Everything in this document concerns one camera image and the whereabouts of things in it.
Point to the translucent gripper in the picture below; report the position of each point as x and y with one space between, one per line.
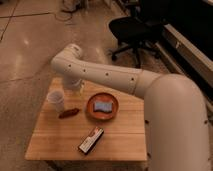
77 88

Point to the white ceramic cup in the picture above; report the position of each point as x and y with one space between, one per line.
56 99

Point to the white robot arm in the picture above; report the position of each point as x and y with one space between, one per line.
175 112

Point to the brown round plate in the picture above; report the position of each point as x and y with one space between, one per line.
103 97

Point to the brown sausage toy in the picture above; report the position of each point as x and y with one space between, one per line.
68 113

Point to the blue sponge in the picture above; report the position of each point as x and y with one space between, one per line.
103 106

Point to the wooden table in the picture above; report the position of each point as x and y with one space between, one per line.
56 139

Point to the black red white box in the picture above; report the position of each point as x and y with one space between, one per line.
92 138

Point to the black office chair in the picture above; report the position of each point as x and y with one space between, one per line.
144 24

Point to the white object on floor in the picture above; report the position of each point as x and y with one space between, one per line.
71 6

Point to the long bench counter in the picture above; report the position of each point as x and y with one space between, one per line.
194 20

